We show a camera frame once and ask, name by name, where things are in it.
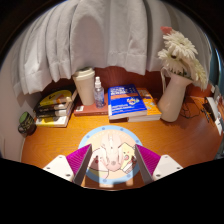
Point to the blue cover book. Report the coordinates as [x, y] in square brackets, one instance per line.
[125, 100]

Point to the cream travel cup with lid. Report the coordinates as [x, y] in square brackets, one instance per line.
[85, 86]

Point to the white ceramic jug vase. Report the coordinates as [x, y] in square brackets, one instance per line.
[173, 100]

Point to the white curtain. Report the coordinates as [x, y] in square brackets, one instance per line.
[110, 33]

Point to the white and yellow book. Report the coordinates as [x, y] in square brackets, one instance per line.
[51, 121]

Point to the round cartoon print mouse pad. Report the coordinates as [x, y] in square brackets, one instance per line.
[98, 135]

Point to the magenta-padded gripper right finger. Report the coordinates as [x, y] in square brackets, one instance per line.
[148, 160]

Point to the clear spray bottle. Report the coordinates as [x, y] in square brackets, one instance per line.
[99, 95]

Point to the black spine book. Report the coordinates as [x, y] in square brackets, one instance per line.
[53, 114]
[53, 108]

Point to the reddish brown flat book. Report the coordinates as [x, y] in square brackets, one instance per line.
[88, 110]

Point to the orange cover book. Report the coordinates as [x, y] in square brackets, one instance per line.
[151, 108]

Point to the pink computer mouse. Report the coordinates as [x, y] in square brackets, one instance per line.
[112, 151]

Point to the white daisy flower bunch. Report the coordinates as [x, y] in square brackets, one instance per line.
[180, 50]

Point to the green and black mug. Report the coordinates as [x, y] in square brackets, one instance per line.
[26, 124]

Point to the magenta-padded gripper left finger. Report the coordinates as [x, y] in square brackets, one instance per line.
[78, 160]

